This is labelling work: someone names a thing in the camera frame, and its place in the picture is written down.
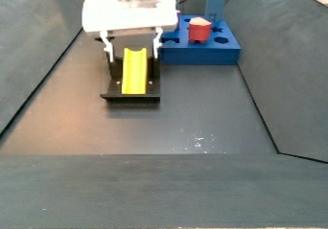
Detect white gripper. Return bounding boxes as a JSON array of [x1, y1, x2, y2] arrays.
[[82, 0, 178, 62]]

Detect yellow arch block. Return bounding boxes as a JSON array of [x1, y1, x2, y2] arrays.
[[122, 48, 147, 95]]

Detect black fixture stand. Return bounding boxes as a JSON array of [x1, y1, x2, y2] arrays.
[[99, 37, 163, 102]]

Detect red pentagon block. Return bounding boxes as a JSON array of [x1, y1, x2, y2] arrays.
[[189, 17, 212, 43]]

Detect light blue tall block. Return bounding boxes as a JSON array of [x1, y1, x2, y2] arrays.
[[205, 0, 225, 22]]

